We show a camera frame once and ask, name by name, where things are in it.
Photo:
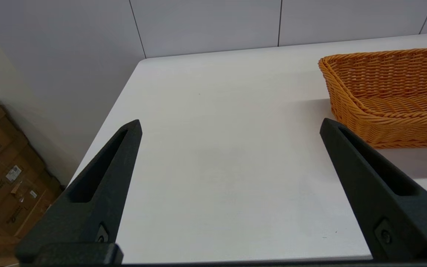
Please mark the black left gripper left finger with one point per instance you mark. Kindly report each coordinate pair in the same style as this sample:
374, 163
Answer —
87, 218

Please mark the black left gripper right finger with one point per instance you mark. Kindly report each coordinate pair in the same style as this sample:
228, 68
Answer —
395, 218

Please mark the orange wicker basket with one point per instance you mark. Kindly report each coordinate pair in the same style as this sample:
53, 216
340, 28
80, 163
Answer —
391, 104

